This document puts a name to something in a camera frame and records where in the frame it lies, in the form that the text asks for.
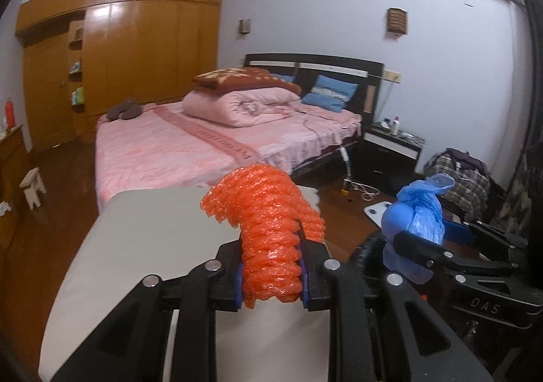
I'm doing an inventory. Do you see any blue plastic bag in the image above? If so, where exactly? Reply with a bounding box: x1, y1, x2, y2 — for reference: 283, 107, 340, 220
381, 173, 455, 285

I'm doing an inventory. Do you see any orange bubble wrap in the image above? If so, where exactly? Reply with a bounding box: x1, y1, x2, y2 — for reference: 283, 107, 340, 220
201, 163, 326, 308

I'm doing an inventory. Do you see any plaid cloth covered chair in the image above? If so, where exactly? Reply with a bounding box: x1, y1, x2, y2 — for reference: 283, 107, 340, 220
423, 148, 490, 221

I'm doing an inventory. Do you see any white bathroom scale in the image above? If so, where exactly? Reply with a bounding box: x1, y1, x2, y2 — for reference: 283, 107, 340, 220
363, 201, 391, 228

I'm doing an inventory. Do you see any black nightstand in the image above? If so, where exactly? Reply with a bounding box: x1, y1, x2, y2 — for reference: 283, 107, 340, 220
354, 124, 425, 195

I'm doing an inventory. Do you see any white lotion bottle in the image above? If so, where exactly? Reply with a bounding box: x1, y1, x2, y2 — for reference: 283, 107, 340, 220
390, 116, 399, 136

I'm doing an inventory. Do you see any blue pillow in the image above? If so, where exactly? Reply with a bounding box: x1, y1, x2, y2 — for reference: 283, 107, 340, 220
301, 75, 358, 113
270, 73, 294, 83

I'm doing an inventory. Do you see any small white stool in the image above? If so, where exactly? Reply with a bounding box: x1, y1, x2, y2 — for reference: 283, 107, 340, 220
19, 167, 47, 210

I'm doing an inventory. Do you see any bed with pink sheet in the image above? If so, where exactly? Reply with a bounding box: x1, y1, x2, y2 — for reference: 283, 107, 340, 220
96, 102, 362, 208

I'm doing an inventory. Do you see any black headboard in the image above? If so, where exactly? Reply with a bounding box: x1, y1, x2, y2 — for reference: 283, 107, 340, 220
244, 53, 385, 128

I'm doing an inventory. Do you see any wooden side cabinet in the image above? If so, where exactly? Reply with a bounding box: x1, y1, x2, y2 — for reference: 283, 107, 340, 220
1, 127, 30, 253

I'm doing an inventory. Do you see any dark neck pillow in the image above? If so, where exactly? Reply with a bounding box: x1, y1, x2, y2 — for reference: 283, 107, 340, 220
106, 100, 143, 122

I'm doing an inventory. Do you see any folded pink quilt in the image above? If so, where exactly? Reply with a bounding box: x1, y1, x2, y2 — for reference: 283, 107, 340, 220
182, 87, 300, 128

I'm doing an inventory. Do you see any red thermos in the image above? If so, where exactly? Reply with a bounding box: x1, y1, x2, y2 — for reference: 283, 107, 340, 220
5, 99, 16, 129

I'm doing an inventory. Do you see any brown folded blanket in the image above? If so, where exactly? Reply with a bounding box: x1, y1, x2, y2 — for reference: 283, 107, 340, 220
192, 67, 302, 95

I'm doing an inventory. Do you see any wooden wardrobe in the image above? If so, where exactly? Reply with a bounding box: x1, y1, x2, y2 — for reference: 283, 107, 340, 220
15, 0, 222, 153

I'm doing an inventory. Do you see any white charger cable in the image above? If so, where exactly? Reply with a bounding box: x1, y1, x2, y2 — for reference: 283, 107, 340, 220
338, 146, 382, 202

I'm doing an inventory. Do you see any wall lamp right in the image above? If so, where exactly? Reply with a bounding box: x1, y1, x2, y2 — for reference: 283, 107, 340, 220
387, 8, 408, 36

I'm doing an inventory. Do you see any wall lamp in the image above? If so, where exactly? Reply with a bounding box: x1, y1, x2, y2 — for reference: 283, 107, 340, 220
387, 8, 408, 36
238, 19, 251, 36

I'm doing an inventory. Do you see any wall lamp left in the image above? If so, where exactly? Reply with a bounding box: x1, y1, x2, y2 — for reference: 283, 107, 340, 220
238, 19, 251, 36

